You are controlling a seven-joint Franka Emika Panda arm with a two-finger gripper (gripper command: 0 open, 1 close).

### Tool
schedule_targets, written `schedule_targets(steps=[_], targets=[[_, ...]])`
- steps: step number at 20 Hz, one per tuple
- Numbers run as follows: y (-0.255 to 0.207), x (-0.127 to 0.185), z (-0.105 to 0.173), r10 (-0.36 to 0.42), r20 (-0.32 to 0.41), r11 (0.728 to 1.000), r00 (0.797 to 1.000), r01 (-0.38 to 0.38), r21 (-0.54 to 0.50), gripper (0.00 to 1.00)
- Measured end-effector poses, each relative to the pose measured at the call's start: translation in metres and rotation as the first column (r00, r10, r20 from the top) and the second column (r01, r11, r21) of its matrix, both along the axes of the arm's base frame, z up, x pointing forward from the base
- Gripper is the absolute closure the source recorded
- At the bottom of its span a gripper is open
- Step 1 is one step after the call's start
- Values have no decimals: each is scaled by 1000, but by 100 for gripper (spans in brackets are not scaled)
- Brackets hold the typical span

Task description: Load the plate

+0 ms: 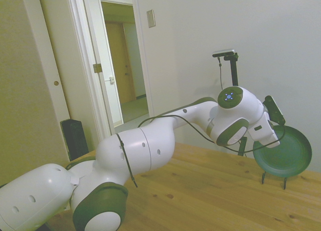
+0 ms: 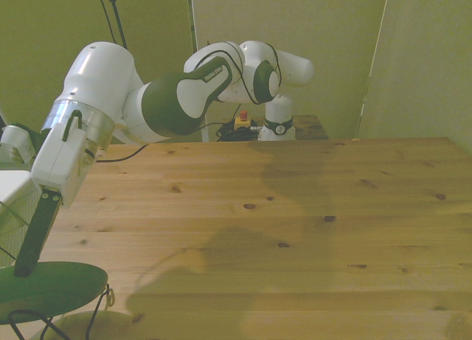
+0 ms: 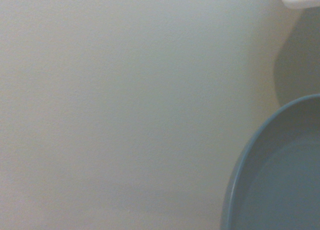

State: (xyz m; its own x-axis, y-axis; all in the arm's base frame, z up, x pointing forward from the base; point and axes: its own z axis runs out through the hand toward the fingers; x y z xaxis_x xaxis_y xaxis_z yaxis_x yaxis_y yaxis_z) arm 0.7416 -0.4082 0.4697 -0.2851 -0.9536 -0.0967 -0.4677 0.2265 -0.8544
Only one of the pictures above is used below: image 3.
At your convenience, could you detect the round teal plate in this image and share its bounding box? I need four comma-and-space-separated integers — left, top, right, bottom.
219, 93, 320, 230

